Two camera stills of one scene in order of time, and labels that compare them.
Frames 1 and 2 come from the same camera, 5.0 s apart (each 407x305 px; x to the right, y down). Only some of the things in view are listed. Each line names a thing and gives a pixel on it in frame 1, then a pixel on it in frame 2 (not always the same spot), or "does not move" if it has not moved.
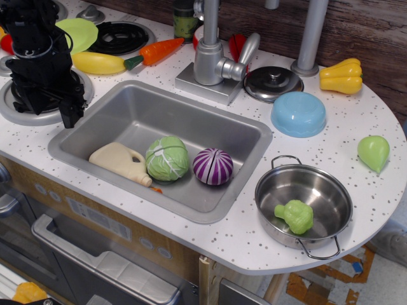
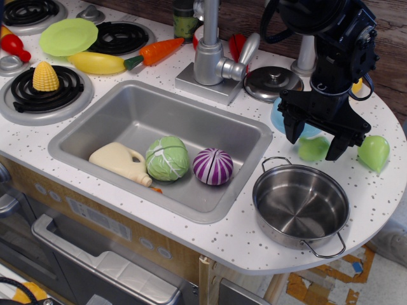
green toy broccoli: (299, 215) to (313, 149)
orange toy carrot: (153, 53) does not move
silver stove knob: (91, 13) does not move
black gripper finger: (20, 107) to (292, 129)
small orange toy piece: (157, 189) does not move
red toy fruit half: (236, 41) does not move
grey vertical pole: (308, 63) does not move
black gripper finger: (71, 111) to (338, 146)
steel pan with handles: (331, 201) does not move
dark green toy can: (184, 20) does not move
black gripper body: (42, 80) to (334, 114)
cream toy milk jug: (128, 162) does not move
